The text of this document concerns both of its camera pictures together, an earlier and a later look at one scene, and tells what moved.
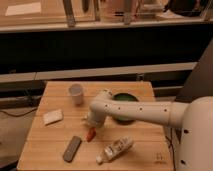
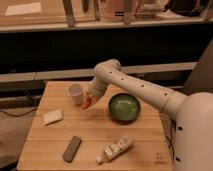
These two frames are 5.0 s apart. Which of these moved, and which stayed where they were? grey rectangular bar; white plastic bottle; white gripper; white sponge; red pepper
Moved: red pepper; white gripper
Stayed: white sponge; white plastic bottle; grey rectangular bar
